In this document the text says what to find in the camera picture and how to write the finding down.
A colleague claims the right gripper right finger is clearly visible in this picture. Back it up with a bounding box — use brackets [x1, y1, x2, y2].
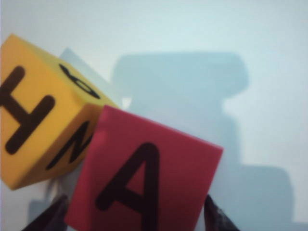
[203, 194, 239, 231]

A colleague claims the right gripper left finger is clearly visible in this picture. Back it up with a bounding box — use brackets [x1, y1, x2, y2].
[23, 193, 70, 231]

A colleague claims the red foam block letter A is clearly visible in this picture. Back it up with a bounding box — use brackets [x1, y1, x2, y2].
[64, 104, 224, 231]

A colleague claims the yellow foam block letter H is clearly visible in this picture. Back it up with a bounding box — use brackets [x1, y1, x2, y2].
[0, 33, 121, 191]

